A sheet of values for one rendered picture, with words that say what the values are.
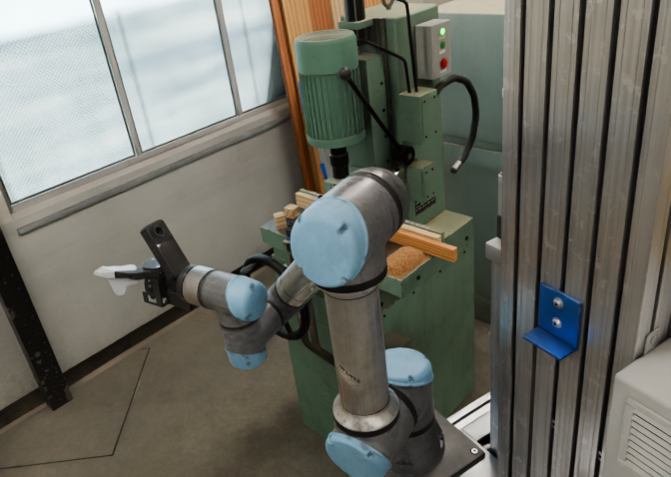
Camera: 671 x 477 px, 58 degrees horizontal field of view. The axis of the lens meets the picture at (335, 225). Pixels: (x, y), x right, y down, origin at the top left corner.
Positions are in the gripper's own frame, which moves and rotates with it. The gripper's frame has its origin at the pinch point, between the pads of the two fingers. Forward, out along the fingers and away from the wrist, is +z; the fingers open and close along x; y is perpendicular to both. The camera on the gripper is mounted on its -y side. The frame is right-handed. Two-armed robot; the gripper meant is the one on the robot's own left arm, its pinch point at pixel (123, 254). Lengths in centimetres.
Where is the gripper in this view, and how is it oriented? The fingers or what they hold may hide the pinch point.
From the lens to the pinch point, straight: 133.4
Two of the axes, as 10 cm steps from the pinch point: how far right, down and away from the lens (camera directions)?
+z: -8.5, -1.6, 5.1
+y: 0.4, 9.3, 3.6
